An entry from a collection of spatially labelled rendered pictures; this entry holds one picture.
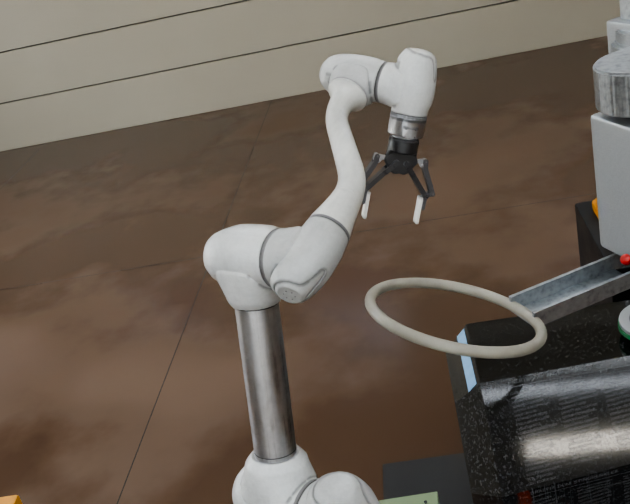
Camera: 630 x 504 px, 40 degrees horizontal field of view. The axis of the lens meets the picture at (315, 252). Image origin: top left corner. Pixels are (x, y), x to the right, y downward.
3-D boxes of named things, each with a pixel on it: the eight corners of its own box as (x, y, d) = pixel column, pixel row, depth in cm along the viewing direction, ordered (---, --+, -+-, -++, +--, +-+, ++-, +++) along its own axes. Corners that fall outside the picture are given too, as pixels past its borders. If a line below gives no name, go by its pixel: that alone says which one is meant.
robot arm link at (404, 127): (431, 119, 210) (427, 143, 212) (422, 112, 219) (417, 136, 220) (395, 114, 208) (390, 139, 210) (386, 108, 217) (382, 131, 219)
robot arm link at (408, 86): (436, 116, 216) (387, 105, 221) (448, 52, 211) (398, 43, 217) (421, 119, 207) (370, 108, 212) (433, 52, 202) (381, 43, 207)
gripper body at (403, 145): (391, 137, 211) (385, 175, 214) (425, 141, 212) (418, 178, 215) (384, 131, 218) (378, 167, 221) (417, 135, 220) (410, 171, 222)
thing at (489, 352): (480, 285, 266) (482, 275, 266) (584, 356, 224) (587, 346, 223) (334, 286, 246) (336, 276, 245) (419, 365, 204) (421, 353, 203)
